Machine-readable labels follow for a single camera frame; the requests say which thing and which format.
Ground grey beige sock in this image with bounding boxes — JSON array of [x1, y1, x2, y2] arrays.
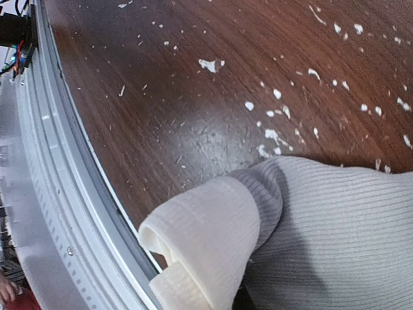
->
[[137, 155, 413, 310]]

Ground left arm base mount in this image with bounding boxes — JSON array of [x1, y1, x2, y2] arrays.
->
[[1, 1, 38, 79]]

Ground aluminium front rail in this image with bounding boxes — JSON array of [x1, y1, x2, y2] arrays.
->
[[5, 1, 160, 309]]

